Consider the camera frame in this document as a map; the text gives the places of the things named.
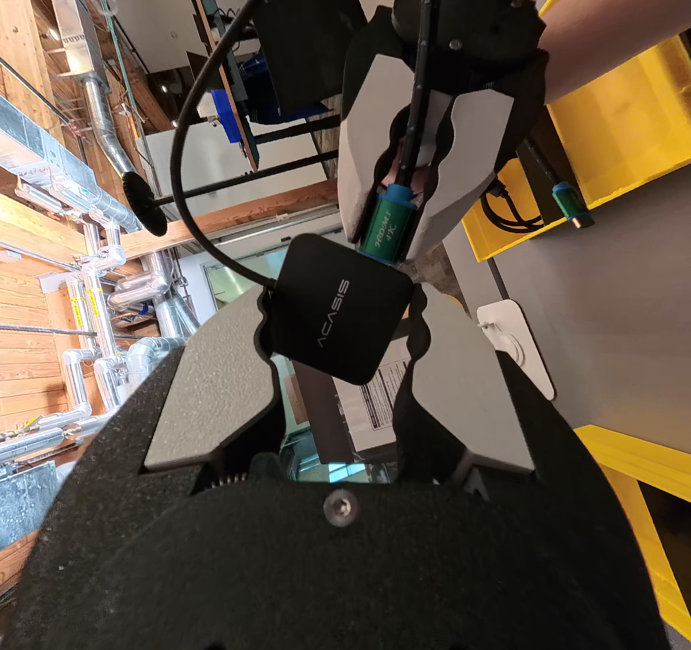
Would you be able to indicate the yellow plastic bin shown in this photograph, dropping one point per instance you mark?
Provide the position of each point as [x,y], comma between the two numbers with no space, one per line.
[626,455]
[637,137]

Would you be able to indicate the person's right forearm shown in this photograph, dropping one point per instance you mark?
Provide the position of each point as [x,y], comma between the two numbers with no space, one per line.
[610,29]

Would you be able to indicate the black box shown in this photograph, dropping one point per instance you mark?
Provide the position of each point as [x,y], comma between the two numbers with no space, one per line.
[307,29]

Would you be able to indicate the clear plastic bag with label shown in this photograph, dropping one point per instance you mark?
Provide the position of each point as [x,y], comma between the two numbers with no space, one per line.
[367,412]

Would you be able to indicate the silver insulated pipes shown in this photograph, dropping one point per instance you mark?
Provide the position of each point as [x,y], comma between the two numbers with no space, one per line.
[108,293]

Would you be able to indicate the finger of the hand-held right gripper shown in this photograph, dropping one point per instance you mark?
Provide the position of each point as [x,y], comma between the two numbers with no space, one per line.
[364,137]
[475,142]

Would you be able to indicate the black pole with round disc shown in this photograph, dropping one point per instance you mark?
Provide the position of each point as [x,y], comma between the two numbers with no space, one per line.
[143,204]

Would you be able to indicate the black square adapter hub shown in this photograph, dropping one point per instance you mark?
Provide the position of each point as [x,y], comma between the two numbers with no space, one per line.
[334,310]

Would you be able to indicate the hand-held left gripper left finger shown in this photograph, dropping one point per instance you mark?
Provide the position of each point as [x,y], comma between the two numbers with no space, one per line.
[216,385]

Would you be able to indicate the green hdmi plug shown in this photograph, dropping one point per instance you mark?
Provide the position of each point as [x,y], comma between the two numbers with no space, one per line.
[569,204]

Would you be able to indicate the white hook plate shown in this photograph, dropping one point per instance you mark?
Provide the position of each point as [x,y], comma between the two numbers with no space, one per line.
[534,369]

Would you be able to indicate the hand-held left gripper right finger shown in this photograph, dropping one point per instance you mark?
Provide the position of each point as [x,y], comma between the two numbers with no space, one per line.
[469,391]

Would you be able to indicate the wooden table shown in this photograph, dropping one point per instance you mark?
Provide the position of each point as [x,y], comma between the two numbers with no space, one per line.
[226,83]

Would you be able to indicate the silver round elbow duct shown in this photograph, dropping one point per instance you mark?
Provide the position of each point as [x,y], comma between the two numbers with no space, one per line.
[105,121]

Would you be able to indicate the blue storage bin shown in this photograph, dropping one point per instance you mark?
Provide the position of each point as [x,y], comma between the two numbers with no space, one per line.
[253,99]

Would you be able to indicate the silver rectangular duct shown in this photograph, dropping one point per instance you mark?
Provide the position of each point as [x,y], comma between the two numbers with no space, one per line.
[38,148]

